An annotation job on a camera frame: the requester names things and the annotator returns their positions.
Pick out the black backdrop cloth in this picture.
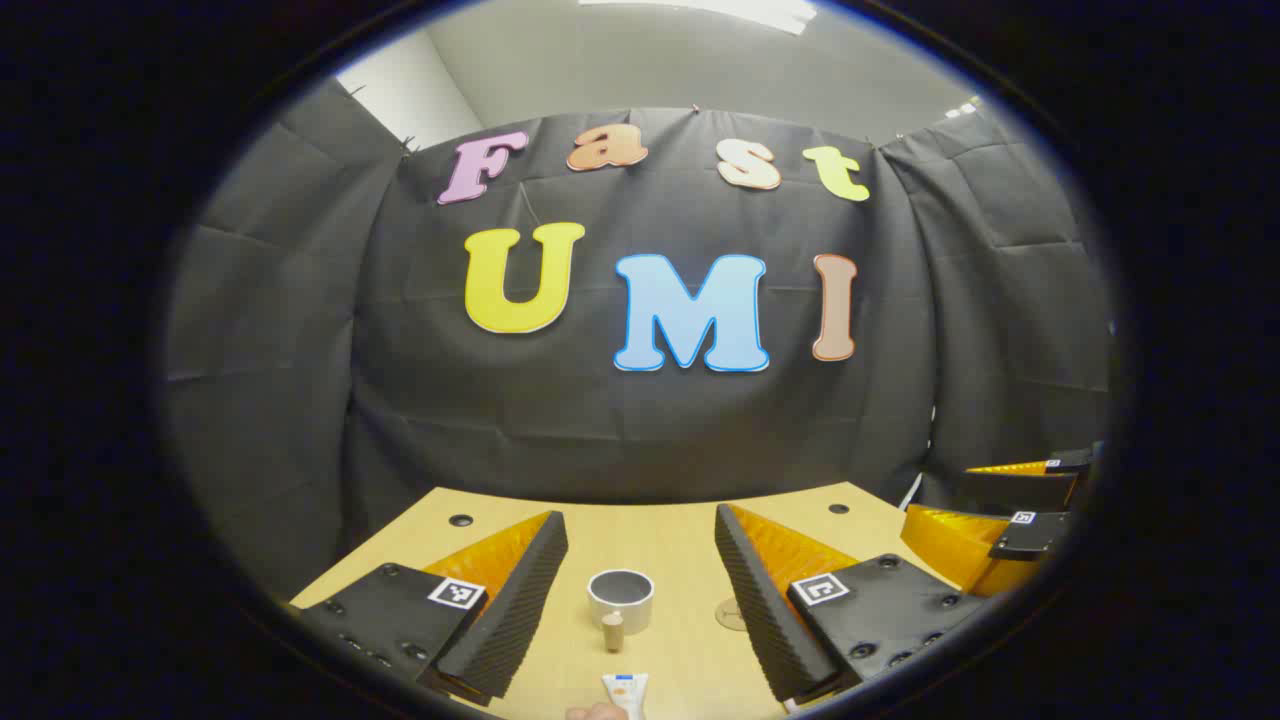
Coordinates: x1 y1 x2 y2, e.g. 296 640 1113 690
165 78 1116 601

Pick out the ceiling light panel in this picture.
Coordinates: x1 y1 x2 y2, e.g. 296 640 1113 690
578 0 821 36

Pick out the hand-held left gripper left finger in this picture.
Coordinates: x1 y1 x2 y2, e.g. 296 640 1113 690
288 510 571 709

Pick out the light wooden desktop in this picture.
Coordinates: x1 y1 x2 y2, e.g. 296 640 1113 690
290 483 961 720

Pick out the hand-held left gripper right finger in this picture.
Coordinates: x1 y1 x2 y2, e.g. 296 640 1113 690
713 503 991 706

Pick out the white toothpaste tube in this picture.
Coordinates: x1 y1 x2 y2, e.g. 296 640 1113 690
601 672 651 720

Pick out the white cup with wooden handle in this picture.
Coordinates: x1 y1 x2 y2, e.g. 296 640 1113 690
587 569 656 653

